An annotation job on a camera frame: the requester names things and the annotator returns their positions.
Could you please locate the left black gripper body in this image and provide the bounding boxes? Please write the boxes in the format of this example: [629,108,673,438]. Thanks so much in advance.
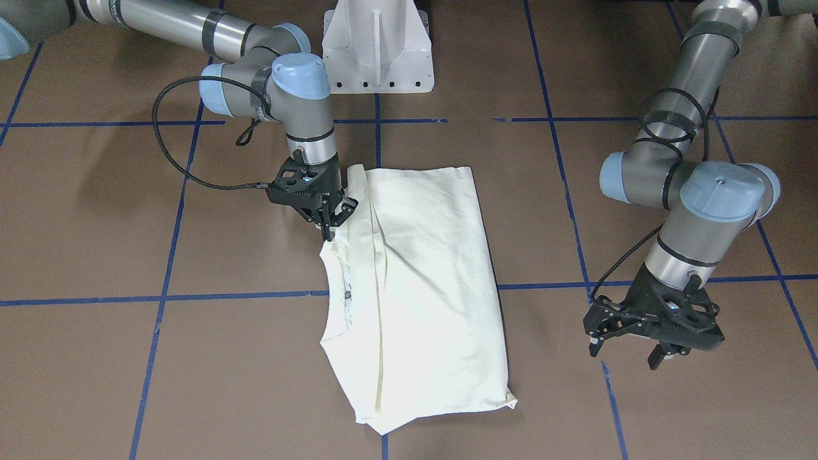
[582,266,725,353]

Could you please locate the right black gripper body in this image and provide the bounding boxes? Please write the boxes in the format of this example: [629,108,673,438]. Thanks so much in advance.
[266,158,359,227]

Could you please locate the cream long-sleeve cat T-shirt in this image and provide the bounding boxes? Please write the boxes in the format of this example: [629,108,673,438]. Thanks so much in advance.
[320,165,517,434]

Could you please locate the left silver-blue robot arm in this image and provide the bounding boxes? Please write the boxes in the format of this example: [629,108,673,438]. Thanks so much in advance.
[582,1,781,370]

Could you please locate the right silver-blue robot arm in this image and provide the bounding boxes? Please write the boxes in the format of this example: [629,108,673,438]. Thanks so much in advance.
[1,1,357,241]

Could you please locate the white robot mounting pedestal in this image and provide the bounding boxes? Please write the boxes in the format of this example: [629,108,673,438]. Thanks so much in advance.
[321,1,435,94]

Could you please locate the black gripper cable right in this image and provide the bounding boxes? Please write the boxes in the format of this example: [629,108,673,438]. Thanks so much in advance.
[151,76,282,191]

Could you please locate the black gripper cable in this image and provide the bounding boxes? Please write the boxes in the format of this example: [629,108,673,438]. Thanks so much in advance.
[589,88,720,304]
[151,76,282,191]

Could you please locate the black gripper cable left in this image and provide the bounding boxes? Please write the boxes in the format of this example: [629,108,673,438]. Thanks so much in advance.
[589,88,720,304]

